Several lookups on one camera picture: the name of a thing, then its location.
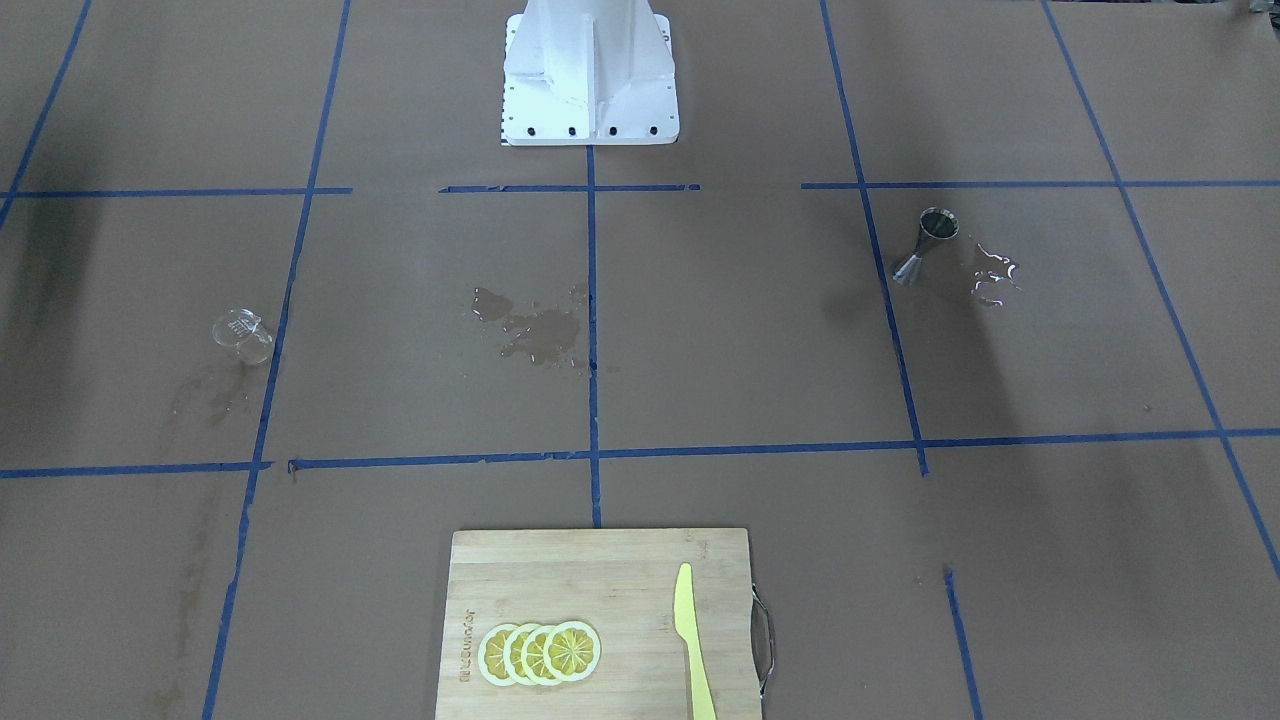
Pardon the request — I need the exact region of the steel jigger measuring cup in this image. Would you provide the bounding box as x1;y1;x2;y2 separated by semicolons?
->
891;206;960;286

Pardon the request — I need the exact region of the yellow plastic knife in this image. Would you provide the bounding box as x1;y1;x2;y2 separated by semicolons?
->
672;562;717;719

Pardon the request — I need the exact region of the lemon slice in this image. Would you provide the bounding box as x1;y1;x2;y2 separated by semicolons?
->
543;620;602;683
520;625;561;687
502;623;538;685
477;623;516;687

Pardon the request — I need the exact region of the clear glass cup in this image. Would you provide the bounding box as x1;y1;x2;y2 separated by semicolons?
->
211;307;275;366

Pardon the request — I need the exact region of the wooden cutting board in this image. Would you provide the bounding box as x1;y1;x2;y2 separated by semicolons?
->
434;528;763;719

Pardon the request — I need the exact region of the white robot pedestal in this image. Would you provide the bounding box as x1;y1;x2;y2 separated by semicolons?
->
500;1;681;147

